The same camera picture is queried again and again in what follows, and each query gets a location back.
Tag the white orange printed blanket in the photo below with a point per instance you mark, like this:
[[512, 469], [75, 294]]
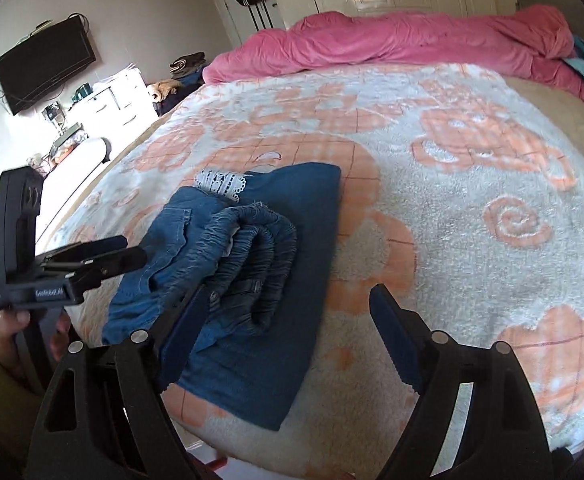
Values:
[[462, 200]]

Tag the black wall television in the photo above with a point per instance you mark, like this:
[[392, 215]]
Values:
[[44, 65]]

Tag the white padded board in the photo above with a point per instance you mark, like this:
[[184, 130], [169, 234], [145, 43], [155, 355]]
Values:
[[84, 152]]

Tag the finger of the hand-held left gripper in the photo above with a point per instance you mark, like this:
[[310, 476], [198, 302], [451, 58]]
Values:
[[119, 262], [101, 247]]

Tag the blue denim pants lace hem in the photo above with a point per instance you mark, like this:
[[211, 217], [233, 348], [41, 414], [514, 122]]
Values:
[[267, 270]]

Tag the white dresser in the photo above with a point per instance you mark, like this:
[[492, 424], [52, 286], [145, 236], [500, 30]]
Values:
[[116, 100]]

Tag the beige bed sheet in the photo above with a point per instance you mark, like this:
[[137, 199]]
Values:
[[572, 120]]

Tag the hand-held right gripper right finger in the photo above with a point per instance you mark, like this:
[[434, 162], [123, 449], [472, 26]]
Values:
[[394, 335]]

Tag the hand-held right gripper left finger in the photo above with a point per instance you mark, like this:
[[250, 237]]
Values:
[[186, 340]]

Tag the pink duvet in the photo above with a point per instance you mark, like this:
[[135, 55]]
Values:
[[397, 40]]

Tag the pile of clothes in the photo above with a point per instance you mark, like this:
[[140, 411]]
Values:
[[179, 72]]

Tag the person's left hand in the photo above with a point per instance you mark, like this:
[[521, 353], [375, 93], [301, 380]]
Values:
[[4, 345]]

